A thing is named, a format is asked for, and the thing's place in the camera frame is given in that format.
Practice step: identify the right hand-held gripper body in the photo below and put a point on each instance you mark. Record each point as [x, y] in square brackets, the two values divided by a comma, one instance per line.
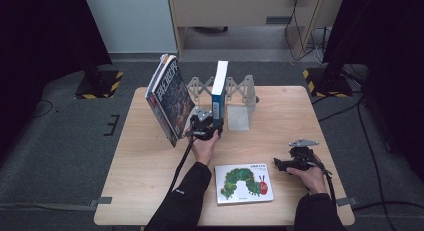
[301, 156]

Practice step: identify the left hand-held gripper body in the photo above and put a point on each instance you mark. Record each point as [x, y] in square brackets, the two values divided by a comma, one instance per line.
[201, 126]

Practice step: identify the metal expandable book rack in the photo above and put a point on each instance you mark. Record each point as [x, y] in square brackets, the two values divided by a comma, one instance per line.
[238, 117]

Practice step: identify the dark illustrated book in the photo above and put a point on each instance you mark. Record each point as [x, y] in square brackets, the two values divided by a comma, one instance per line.
[173, 101]

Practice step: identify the white caterpillar picture book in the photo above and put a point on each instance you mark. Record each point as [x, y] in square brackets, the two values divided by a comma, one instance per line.
[243, 184]

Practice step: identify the blue book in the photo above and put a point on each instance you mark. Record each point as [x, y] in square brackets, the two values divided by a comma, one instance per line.
[220, 81]

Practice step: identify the person's right hand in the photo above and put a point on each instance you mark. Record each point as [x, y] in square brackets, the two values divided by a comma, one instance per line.
[310, 179]

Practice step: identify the person's left hand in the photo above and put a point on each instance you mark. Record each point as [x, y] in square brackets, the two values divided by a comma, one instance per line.
[205, 151]

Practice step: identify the grey tape strip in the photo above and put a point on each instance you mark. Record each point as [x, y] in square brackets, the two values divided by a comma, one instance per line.
[346, 201]
[101, 201]

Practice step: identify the black stand with striped base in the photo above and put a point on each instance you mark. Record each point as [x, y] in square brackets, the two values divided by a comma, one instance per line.
[100, 86]
[330, 82]

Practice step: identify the wooden cabinet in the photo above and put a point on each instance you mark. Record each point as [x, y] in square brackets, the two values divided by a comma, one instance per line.
[240, 7]

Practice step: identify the white panel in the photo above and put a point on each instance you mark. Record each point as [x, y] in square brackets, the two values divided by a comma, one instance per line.
[130, 21]

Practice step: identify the black curtain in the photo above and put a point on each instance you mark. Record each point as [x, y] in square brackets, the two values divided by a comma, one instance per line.
[40, 41]
[390, 41]

